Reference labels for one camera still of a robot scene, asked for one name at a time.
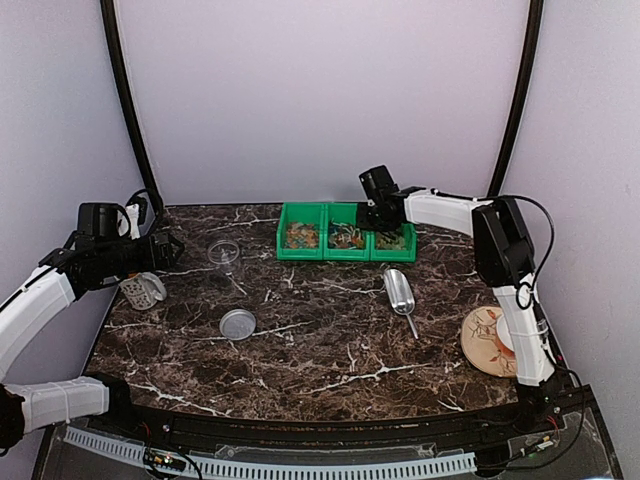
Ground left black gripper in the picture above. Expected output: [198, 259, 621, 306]
[97, 232, 184, 278]

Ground clear plastic cup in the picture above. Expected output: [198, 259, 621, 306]
[207, 240, 241, 275]

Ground metal scoop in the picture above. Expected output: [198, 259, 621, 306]
[383, 269, 419, 339]

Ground green bin colourful candies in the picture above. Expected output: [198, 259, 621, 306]
[276, 202, 326, 261]

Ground green bin mixed candies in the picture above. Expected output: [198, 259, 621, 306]
[323, 203, 371, 262]

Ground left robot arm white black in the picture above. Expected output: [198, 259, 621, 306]
[1, 188, 185, 452]

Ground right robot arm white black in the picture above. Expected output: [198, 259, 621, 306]
[356, 165, 559, 434]

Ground white patterned mug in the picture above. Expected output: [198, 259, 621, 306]
[119, 272, 167, 311]

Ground grey round plastic lid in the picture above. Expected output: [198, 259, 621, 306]
[219, 309, 257, 341]

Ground beige floral plate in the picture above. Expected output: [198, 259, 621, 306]
[460, 306, 517, 378]

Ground white orange bowl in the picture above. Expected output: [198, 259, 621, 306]
[496, 315, 514, 352]

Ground black front rail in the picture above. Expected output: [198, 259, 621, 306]
[90, 372, 595, 451]

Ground white slotted cable duct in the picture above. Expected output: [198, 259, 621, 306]
[62, 427, 477, 479]

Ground left black frame post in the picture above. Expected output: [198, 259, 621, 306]
[99, 0, 160, 194]

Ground black frame post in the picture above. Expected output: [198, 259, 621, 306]
[487, 0, 544, 196]
[99, 0, 160, 194]

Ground right black frame post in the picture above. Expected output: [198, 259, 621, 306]
[487, 0, 544, 196]

